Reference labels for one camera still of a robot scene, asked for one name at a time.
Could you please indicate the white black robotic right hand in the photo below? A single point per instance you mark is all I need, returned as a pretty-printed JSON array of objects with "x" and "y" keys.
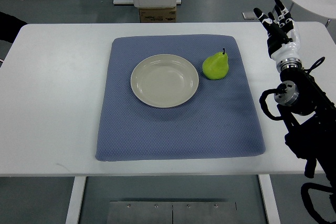
[{"x": 283, "y": 35}]

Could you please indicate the green pear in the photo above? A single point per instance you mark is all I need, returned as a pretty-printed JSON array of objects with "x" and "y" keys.
[{"x": 216, "y": 66}]

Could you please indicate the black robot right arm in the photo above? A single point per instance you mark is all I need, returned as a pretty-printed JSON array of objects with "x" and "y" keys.
[{"x": 309, "y": 117}]

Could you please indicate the beige round plate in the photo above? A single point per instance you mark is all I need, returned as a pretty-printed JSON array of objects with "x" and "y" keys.
[{"x": 164, "y": 80}]

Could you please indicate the small grey floor tile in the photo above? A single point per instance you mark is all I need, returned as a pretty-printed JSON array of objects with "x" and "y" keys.
[{"x": 249, "y": 16}]

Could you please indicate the blue textured mat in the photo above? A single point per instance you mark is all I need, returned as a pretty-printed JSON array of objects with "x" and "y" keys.
[{"x": 219, "y": 121}]

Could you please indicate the brown cardboard box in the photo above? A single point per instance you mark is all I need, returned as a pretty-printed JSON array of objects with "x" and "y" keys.
[{"x": 157, "y": 15}]

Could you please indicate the right white table leg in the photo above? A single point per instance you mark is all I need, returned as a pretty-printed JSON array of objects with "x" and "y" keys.
[{"x": 268, "y": 197}]

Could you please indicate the white table leg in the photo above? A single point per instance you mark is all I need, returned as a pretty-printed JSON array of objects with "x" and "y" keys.
[
  {"x": 268, "y": 197},
  {"x": 74, "y": 208}
]

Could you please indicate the black object at left edge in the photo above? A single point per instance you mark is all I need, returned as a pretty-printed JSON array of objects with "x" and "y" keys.
[{"x": 10, "y": 27}]

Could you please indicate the left white table leg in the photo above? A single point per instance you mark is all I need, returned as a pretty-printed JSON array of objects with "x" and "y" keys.
[{"x": 74, "y": 208}]

